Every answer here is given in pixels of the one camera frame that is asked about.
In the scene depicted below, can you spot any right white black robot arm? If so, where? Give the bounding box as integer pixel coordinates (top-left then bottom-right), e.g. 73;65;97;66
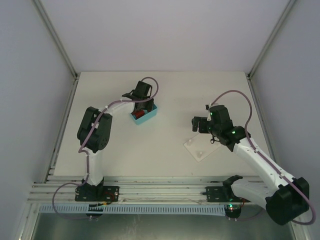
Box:
191;105;310;226

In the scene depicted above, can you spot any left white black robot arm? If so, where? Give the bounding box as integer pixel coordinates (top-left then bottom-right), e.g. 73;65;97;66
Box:
77;77;159;191

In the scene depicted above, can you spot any teal plastic bin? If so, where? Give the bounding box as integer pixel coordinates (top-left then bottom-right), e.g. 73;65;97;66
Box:
130;104;158;125

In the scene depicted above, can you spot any white peg base plate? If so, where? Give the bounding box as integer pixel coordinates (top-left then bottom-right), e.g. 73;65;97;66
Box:
183;133;221;163

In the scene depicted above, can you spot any aluminium rail frame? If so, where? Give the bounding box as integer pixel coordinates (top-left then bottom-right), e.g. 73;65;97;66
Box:
27;174;300;205

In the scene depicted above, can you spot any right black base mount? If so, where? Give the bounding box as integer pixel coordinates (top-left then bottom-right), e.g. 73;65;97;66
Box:
202;175;249;203

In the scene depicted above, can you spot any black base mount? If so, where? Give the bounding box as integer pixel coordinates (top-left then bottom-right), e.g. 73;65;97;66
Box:
202;175;249;203
74;183;120;202

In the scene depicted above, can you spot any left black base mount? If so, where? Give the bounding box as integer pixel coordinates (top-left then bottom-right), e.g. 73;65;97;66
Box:
74;183;120;202

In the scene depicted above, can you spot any light blue cable duct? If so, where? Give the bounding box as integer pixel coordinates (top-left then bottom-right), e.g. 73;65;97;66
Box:
39;203;225;217

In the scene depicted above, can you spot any left aluminium corner post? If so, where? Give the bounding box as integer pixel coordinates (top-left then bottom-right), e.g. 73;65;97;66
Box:
31;0;78;80

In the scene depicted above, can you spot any aluminium corner post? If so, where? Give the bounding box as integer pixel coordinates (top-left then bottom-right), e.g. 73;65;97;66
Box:
246;0;298;81
31;0;78;80

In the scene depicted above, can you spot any right aluminium corner post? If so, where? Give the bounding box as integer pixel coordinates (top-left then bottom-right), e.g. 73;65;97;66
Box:
246;0;298;81

